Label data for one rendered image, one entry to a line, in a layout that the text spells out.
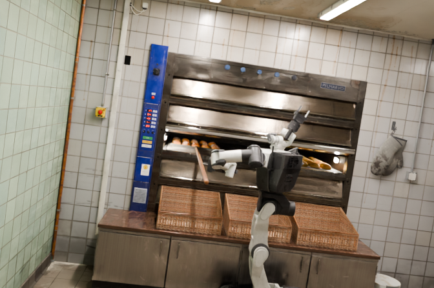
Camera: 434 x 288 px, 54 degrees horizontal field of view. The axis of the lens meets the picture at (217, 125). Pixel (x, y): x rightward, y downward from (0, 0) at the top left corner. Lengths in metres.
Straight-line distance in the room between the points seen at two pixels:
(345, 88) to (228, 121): 1.18
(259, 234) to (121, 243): 1.16
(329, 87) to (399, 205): 1.38
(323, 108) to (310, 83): 0.27
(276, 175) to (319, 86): 1.39
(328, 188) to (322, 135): 0.53
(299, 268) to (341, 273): 0.38
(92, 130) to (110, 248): 1.11
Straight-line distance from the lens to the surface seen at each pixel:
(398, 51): 4.58
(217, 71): 4.09
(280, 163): 3.13
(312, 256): 3.92
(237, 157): 3.10
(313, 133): 4.26
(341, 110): 4.33
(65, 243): 4.43
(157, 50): 4.06
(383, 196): 4.61
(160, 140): 4.09
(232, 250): 3.76
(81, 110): 4.17
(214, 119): 4.07
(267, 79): 4.15
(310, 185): 4.33
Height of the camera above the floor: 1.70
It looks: 3 degrees down
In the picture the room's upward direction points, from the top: 8 degrees clockwise
